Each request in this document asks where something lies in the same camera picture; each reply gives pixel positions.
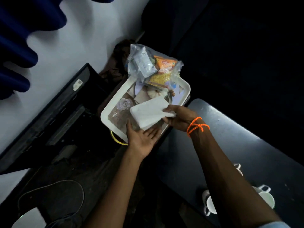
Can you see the person's right hand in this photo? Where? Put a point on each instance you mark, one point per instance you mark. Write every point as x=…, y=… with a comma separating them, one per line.
x=182, y=118

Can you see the person's left hand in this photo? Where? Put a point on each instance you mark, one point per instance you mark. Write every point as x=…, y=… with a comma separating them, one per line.
x=140, y=144

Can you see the person's left thumb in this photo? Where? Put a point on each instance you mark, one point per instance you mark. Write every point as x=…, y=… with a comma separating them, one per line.
x=130, y=130

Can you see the person's right thumb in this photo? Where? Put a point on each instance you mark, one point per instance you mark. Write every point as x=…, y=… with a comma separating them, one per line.
x=171, y=108

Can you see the white paper napkin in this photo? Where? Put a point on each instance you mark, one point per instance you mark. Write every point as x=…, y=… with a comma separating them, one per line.
x=148, y=112

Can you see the person's left forearm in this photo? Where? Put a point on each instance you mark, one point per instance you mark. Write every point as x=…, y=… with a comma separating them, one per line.
x=114, y=192

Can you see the person's right forearm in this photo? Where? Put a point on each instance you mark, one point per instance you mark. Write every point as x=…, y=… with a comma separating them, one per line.
x=228, y=180

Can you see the white garlic bulb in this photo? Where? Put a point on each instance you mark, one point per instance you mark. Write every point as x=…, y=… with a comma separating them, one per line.
x=156, y=92

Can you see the white plastic tray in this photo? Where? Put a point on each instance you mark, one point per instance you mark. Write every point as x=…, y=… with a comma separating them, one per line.
x=111, y=109

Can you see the yellow snack packet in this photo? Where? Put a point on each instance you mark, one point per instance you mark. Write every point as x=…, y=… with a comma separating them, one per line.
x=159, y=78

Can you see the white plate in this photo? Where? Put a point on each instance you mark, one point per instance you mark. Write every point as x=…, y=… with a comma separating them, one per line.
x=138, y=89

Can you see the orange snack packet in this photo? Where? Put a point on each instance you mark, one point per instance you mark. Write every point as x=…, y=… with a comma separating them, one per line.
x=164, y=62

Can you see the white sachet packet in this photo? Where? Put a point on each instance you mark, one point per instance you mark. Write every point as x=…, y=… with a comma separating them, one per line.
x=143, y=61

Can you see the clear plastic bag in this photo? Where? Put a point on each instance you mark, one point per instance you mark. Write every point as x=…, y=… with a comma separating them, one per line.
x=140, y=61

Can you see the brown cloth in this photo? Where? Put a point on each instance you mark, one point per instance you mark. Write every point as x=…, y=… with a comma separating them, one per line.
x=117, y=64

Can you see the white sticker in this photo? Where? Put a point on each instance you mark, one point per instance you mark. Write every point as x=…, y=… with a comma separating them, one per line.
x=77, y=84

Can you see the black flat monitor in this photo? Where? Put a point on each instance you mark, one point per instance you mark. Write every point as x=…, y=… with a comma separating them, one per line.
x=59, y=116

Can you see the white ceramic cup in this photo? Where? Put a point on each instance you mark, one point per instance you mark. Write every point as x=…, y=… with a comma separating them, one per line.
x=267, y=197
x=210, y=205
x=238, y=169

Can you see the blue curtain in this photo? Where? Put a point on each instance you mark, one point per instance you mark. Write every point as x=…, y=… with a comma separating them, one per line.
x=19, y=21

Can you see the light blue sleeve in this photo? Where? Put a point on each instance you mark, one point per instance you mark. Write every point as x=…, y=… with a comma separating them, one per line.
x=275, y=225

